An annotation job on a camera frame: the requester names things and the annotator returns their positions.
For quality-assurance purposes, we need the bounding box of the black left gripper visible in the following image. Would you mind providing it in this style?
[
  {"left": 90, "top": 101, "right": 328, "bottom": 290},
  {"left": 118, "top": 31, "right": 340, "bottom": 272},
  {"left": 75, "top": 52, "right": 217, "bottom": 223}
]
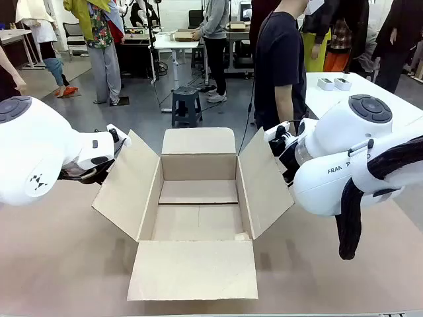
[{"left": 58, "top": 159, "right": 116, "bottom": 186}]

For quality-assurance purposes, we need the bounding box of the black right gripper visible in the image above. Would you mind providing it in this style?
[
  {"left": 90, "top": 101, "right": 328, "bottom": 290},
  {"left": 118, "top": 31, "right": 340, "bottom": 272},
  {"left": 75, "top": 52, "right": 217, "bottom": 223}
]
[{"left": 269, "top": 135, "right": 300, "bottom": 188}]

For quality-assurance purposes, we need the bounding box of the brown cardboard box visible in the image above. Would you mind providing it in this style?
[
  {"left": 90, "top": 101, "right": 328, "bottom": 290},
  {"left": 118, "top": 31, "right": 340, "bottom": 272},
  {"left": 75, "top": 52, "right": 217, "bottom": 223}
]
[{"left": 92, "top": 127, "right": 295, "bottom": 301}]

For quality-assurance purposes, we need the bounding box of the person's right forearm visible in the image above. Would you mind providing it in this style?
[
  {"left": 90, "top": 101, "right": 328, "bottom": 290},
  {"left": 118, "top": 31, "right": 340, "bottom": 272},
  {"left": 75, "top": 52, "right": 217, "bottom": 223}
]
[{"left": 276, "top": 86, "right": 300, "bottom": 125}]

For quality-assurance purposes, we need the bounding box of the orange item on floor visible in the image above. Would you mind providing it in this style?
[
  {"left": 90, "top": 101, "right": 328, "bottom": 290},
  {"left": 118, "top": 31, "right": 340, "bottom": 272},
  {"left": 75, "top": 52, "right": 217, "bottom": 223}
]
[{"left": 55, "top": 86, "right": 80, "bottom": 98}]

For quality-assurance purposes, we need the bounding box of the person in navy t-shirt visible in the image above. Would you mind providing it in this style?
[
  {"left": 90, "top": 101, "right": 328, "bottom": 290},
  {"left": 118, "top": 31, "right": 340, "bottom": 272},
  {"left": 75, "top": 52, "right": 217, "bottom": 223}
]
[{"left": 253, "top": 0, "right": 311, "bottom": 133}]

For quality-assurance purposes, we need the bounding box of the mannequin in orange trousers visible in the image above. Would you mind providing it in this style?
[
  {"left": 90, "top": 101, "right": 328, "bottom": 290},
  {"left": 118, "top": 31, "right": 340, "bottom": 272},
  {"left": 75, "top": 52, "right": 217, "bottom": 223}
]
[{"left": 323, "top": 18, "right": 352, "bottom": 73}]

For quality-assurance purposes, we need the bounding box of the mannequin in yellow skirt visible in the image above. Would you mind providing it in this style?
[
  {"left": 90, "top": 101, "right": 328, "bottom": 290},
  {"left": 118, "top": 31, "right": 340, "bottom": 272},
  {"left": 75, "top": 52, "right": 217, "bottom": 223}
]
[{"left": 302, "top": 0, "right": 332, "bottom": 73}]

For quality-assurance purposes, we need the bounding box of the white side table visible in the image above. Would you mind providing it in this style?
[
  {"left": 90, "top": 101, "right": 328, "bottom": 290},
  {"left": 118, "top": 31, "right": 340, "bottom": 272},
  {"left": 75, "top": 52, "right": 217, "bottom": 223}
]
[{"left": 305, "top": 71, "right": 423, "bottom": 133}]

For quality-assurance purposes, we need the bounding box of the grey plastic stool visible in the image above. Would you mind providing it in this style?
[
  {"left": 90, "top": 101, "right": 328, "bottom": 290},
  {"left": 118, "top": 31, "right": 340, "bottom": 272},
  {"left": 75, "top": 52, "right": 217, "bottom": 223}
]
[{"left": 171, "top": 86, "right": 204, "bottom": 128}]

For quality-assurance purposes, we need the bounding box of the mannequin in yellow jacket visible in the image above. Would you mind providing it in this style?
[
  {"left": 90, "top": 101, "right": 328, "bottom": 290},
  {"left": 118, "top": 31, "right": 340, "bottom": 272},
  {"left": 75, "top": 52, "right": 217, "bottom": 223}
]
[{"left": 63, "top": 0, "right": 126, "bottom": 106}]

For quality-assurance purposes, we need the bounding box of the person in black clothes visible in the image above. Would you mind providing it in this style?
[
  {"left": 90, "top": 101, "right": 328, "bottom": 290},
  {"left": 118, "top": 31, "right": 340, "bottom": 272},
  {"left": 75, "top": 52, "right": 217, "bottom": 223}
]
[{"left": 0, "top": 41, "right": 28, "bottom": 103}]

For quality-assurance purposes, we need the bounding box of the person in grey sweater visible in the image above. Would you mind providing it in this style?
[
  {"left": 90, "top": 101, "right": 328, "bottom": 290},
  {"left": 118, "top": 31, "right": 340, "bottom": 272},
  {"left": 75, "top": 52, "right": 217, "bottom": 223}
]
[{"left": 350, "top": 22, "right": 381, "bottom": 74}]

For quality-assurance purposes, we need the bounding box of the black mesh office chair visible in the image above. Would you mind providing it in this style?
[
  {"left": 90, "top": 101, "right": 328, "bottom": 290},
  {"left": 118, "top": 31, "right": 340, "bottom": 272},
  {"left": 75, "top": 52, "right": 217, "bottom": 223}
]
[{"left": 62, "top": 22, "right": 89, "bottom": 63}]

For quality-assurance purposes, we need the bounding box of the black tripod stand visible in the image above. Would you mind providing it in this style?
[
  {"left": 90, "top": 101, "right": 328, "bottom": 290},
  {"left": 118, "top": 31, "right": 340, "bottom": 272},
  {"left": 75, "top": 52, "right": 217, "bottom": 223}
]
[{"left": 144, "top": 0, "right": 162, "bottom": 85}]

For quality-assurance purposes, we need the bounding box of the person in grey hoodie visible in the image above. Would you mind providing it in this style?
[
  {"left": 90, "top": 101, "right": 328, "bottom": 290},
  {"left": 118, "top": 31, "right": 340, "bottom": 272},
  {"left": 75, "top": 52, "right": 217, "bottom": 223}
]
[{"left": 191, "top": 0, "right": 229, "bottom": 104}]

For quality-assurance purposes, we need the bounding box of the mannequin in white top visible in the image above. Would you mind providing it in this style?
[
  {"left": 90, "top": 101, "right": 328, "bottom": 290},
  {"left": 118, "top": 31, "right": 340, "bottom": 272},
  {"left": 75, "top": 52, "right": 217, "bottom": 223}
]
[{"left": 15, "top": 0, "right": 72, "bottom": 96}]

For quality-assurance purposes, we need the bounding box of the figure in dark red garment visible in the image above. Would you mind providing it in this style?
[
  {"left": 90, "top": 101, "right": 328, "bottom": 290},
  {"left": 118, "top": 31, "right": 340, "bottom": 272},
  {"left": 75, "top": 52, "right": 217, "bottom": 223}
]
[{"left": 249, "top": 0, "right": 265, "bottom": 42}]

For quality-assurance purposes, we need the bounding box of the computer monitor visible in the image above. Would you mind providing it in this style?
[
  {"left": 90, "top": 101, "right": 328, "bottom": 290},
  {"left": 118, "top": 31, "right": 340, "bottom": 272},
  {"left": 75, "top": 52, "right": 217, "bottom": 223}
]
[{"left": 239, "top": 1, "right": 254, "bottom": 22}]

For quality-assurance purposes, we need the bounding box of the white table with grey legs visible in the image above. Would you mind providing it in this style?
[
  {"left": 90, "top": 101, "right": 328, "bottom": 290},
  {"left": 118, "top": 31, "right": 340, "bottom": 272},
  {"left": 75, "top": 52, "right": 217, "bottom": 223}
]
[{"left": 0, "top": 28, "right": 46, "bottom": 70}]

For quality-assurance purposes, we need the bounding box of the white height-adjustable desk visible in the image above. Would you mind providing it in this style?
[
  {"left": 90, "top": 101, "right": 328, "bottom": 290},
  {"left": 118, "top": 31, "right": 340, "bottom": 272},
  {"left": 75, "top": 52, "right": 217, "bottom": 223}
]
[{"left": 153, "top": 31, "right": 203, "bottom": 113}]

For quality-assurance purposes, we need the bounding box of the mannequin in black coat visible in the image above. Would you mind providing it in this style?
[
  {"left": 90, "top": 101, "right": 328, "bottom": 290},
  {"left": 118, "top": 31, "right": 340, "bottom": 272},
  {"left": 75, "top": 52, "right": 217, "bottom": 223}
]
[{"left": 371, "top": 0, "right": 423, "bottom": 94}]

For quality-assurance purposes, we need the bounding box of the flat cardboard box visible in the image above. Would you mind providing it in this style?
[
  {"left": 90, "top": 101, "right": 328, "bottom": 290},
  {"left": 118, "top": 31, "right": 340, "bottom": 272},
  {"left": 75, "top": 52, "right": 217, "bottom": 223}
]
[{"left": 174, "top": 28, "right": 201, "bottom": 42}]

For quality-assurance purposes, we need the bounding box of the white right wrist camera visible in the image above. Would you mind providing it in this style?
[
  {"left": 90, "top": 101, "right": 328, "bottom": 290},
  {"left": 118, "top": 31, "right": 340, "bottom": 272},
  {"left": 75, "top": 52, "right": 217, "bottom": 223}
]
[{"left": 263, "top": 121, "right": 291, "bottom": 141}]

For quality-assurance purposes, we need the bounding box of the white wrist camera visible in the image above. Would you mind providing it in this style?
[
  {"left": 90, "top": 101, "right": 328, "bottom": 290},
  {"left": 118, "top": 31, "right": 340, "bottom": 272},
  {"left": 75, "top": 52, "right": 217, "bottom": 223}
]
[
  {"left": 263, "top": 121, "right": 291, "bottom": 141},
  {"left": 106, "top": 123, "right": 132, "bottom": 149}
]

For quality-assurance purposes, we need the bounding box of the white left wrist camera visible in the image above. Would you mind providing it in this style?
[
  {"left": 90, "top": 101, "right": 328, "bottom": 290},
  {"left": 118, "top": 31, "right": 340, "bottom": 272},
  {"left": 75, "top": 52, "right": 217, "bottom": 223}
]
[{"left": 106, "top": 123, "right": 132, "bottom": 149}]

